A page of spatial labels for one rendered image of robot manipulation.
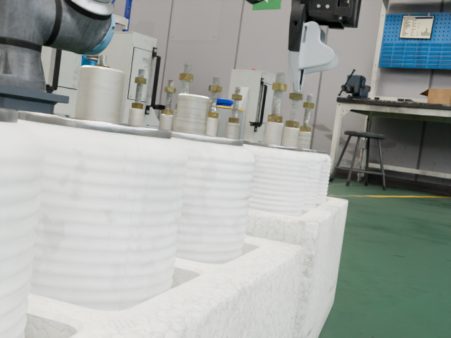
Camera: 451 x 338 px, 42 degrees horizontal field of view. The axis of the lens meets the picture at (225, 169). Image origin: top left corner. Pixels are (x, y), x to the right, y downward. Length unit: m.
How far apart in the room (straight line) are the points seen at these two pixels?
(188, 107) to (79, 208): 0.16
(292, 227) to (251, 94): 3.90
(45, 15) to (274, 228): 0.84
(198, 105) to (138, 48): 3.14
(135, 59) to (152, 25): 4.76
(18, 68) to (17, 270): 1.10
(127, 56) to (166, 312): 3.30
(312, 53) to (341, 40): 5.64
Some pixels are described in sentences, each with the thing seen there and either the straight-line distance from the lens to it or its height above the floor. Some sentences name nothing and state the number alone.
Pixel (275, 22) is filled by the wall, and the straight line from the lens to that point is 6.94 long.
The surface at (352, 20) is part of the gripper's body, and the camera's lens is 0.83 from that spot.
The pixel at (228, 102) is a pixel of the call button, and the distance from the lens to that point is 1.13.
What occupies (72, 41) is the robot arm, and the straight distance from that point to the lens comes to 1.36.
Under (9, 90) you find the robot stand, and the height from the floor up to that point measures 0.29.
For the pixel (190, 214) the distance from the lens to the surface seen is 0.36.
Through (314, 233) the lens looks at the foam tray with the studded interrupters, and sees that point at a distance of 0.62.
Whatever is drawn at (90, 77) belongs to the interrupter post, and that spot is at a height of 0.28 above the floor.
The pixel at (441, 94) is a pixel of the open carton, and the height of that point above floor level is 0.87.
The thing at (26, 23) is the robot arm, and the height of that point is 0.44.
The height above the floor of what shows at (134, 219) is 0.21.
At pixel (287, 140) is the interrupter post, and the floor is 0.26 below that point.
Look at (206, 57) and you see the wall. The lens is 7.48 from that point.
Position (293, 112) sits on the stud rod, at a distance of 0.81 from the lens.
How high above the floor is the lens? 0.25
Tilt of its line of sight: 3 degrees down
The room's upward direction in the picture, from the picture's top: 8 degrees clockwise
